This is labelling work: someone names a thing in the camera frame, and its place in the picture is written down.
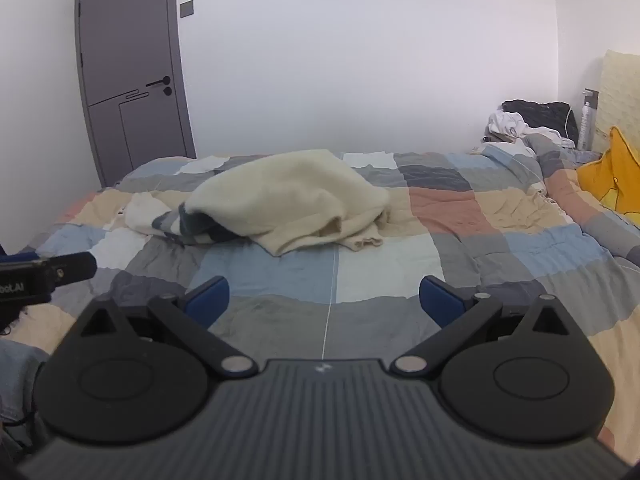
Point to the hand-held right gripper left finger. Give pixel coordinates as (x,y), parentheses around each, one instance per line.
(209,301)

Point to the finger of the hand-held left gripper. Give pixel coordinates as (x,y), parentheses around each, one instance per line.
(75,266)

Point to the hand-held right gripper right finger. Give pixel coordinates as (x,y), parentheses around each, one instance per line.
(440,302)

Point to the cream striped sweater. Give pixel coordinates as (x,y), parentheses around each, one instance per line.
(285,200)

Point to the checkered patchwork quilt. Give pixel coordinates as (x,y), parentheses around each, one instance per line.
(450,240)

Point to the person's jeans leg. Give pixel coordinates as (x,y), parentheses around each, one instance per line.
(20,385)

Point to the white garment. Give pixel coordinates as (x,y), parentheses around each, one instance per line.
(507,124)

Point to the black garment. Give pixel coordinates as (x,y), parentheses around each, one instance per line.
(537,112)

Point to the grey door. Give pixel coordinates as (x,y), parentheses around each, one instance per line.
(132,60)

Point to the yellow cloth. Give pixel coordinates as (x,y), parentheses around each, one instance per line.
(617,175)

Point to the grey spray bottle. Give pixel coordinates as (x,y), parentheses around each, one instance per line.
(585,127)

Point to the cream padded headboard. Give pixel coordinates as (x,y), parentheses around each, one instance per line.
(620,90)

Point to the grey wall socket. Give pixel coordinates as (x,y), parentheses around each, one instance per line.
(591,95)

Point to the grey wall switch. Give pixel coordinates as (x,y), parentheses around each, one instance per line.
(187,8)

